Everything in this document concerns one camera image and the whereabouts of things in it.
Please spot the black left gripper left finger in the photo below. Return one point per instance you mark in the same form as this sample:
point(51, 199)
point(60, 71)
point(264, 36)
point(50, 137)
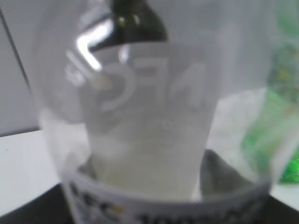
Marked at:
point(48, 208)

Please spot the green soda bottle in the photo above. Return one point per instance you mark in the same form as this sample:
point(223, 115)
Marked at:
point(271, 143)

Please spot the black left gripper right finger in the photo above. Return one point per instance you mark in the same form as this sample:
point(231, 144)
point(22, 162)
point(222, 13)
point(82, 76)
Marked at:
point(276, 212)

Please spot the orange juice bottle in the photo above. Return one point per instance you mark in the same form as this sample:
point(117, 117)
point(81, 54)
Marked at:
point(144, 104)

